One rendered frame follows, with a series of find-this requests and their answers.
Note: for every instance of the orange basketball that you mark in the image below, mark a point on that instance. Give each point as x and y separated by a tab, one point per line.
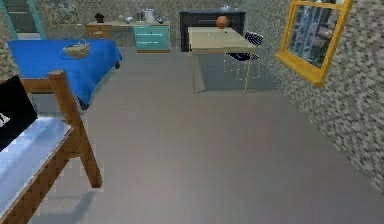
222	22

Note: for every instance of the blue bed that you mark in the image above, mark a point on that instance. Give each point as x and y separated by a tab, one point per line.
43	60

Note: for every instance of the black laptop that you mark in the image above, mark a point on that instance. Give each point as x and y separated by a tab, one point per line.
13	110

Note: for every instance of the beige table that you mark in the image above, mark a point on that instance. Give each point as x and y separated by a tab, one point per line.
216	41

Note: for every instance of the wooden desk with teal drawers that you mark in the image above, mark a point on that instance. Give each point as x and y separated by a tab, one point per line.
151	37

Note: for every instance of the black dresser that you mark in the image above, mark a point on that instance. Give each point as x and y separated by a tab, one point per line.
200	20

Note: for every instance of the dark grey bowl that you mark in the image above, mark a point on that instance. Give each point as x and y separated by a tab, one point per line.
160	20

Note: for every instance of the grey cup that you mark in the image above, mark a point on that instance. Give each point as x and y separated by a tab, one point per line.
139	16

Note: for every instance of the wicker basket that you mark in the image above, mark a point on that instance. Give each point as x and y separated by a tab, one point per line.
77	50

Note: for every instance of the dark brown round object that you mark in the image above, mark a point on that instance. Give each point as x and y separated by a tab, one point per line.
99	17

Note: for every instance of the yellow framed window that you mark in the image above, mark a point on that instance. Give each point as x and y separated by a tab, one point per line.
313	36

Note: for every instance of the wooden table with metal top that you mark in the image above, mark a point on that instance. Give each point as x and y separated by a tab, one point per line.
36	146

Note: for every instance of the teal framed door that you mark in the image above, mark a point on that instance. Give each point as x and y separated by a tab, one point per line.
20	16

